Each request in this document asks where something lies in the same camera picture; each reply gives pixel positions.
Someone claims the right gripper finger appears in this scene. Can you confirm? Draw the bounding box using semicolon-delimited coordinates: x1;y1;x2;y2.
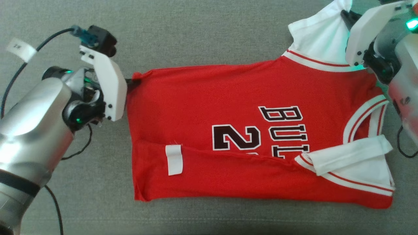
340;9;357;32

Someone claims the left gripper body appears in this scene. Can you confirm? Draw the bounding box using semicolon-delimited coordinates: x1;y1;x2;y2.
62;68;107;132

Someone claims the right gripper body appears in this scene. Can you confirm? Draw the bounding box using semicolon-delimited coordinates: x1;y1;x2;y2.
362;42;398;85

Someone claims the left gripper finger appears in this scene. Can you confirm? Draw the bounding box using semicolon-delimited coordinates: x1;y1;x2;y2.
125;77;143;93

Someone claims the red basketball jersey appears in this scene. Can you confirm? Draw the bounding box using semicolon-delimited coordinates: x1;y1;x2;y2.
125;0;396;210

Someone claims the white paper tag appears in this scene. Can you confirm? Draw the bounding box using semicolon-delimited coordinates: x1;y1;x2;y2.
6;38;37;63

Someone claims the large grey sofa ottoman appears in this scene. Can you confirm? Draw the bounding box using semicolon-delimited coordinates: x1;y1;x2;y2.
0;0;418;235

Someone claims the left camera cable teal plug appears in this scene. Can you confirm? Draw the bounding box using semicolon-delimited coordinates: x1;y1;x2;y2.
0;25;99;118

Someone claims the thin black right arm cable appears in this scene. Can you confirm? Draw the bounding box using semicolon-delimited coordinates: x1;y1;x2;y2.
396;125;418;159

